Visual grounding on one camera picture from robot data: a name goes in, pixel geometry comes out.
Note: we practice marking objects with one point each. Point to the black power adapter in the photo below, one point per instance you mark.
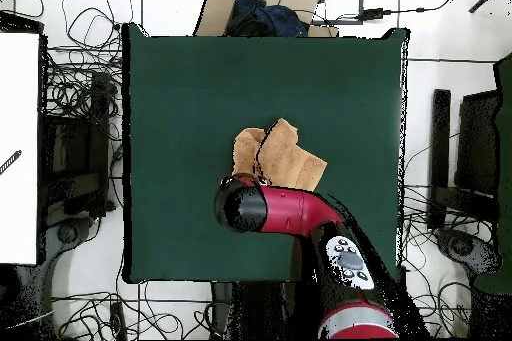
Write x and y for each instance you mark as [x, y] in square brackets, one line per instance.
[372, 14]

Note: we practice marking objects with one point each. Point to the grey stand foot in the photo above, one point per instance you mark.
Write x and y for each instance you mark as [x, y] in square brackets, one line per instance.
[464, 246]
[68, 234]

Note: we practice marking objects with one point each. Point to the black striped rod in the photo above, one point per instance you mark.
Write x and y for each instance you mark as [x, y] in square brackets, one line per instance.
[10, 162]

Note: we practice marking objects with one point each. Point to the dark green table cloth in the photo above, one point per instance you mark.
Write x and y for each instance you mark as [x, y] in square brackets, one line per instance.
[180, 117]

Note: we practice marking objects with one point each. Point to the black stand frame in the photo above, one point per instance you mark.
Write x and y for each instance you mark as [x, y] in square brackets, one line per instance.
[440, 137]
[80, 149]

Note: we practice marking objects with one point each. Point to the tan terry towel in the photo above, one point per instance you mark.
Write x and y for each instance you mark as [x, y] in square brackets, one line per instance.
[284, 157]

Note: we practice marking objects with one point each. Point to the white flat panel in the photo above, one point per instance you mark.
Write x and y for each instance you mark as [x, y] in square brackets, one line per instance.
[20, 117]

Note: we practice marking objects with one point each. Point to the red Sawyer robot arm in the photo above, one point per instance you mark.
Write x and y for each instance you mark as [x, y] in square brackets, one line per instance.
[296, 211]

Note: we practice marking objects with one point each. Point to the brown cardboard box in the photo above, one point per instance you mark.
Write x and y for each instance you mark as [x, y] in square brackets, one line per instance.
[216, 13]

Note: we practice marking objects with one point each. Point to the dark blue jeans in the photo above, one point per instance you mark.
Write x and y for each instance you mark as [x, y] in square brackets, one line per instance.
[276, 21]

